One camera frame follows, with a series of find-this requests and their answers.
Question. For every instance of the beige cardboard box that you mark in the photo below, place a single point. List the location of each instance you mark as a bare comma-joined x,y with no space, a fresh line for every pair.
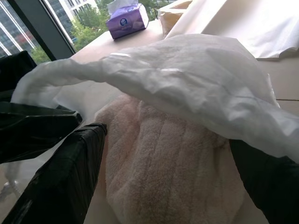
169,16

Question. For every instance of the white cloth sheet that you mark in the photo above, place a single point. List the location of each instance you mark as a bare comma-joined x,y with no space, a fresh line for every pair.
245,25

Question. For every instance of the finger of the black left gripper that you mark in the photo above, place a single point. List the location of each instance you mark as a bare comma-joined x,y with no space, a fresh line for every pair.
14,70
32,130

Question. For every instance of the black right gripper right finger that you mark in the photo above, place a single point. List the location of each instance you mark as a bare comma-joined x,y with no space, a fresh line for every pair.
271,186

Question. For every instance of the pale pink towel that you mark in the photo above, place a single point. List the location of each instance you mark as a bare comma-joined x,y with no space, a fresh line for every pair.
163,168

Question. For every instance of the purple tissue pack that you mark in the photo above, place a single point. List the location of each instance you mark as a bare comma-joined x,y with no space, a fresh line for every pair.
127,22

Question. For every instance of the dark window frame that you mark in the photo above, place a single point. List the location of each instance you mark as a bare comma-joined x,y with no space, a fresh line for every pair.
44,25

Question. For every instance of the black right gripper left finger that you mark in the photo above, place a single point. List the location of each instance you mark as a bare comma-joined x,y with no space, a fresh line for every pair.
63,177

